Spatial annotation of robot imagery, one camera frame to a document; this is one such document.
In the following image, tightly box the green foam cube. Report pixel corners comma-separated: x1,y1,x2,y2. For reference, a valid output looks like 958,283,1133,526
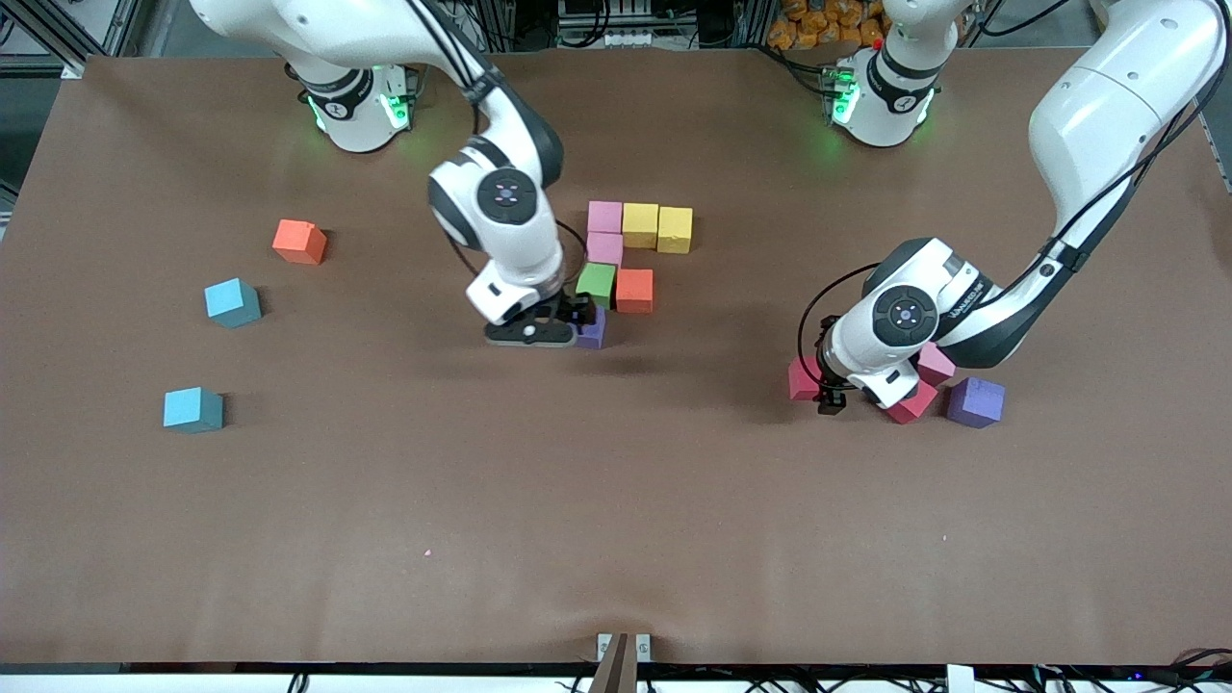
576,262,617,309

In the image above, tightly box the orange foam cube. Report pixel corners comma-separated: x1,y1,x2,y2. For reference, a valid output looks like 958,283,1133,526
615,269,655,315
271,219,328,266

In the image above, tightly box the yellow foam cube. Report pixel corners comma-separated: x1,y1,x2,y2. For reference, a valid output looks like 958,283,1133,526
657,206,694,255
622,202,660,249

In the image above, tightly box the brown table cover sheet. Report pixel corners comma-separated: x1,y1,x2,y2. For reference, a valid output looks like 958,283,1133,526
0,46,1232,667

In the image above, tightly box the bag of orange items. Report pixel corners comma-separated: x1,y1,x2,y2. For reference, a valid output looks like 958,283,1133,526
767,0,891,51

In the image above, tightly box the cyan foam cube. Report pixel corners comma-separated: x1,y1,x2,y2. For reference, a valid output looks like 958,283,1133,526
163,387,224,434
204,278,263,329

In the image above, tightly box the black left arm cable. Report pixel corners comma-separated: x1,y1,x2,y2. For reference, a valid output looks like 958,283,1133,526
797,38,1232,378

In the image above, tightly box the metal bracket with brown stick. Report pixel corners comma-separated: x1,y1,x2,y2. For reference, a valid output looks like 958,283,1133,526
589,631,652,693

